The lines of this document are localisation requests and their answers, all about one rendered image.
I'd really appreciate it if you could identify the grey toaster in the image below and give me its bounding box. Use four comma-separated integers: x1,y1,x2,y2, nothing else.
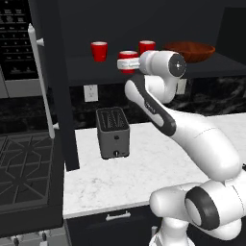
95,107,131,160

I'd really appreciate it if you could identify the white wall outlet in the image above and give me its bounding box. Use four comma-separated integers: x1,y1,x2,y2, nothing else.
83,84,99,103
175,78,188,96

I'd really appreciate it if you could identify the red cup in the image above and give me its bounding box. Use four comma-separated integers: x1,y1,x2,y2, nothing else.
117,50,140,76
89,40,109,62
137,39,157,56

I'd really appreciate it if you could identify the dark cabinet door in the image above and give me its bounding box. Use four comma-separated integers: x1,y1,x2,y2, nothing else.
28,0,81,173

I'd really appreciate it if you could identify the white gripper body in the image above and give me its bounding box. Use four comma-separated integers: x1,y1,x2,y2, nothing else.
116,57,141,71

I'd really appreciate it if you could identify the black microwave oven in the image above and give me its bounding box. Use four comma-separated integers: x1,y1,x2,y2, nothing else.
0,0,49,99

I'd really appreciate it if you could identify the white drawer handle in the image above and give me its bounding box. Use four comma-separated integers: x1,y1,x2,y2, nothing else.
105,209,132,222

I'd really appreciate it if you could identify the black gas hob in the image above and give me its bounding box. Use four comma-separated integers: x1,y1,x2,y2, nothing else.
0,130,65,238

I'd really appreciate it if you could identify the white cabinet door handle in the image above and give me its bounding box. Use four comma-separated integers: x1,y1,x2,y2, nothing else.
27,23,61,139

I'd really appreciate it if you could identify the grey hob knob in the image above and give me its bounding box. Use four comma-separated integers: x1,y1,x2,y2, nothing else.
10,234,22,246
37,230,52,246

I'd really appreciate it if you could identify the brown wooden bowl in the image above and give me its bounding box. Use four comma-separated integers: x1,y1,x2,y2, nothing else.
162,40,216,63

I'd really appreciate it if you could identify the dark drawer front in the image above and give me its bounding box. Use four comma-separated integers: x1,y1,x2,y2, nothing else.
64,205,165,246

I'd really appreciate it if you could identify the dark wall cabinet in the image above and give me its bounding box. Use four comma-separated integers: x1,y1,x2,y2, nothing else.
57,0,246,88

